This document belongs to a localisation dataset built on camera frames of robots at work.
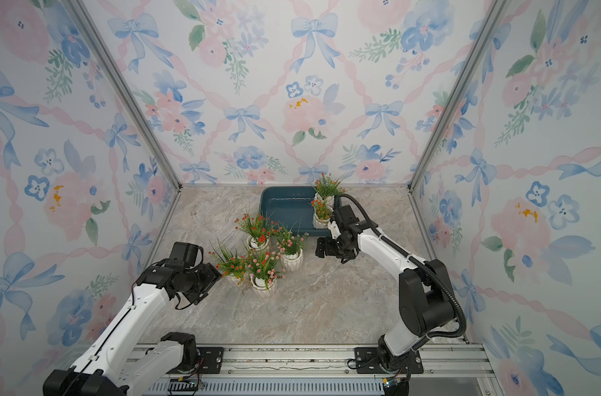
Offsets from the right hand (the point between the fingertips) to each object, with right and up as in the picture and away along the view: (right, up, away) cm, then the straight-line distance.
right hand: (324, 243), depth 92 cm
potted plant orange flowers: (+2, +22, +11) cm, 25 cm away
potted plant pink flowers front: (-20, -7, -14) cm, 26 cm away
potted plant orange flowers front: (0, +10, +3) cm, 11 cm away
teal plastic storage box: (-13, +15, +19) cm, 27 cm away
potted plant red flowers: (-31, -6, -12) cm, 34 cm away
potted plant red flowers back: (-23, +6, -4) cm, 24 cm away
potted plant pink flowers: (-13, +1, -8) cm, 15 cm away
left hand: (-35, -11, -10) cm, 38 cm away
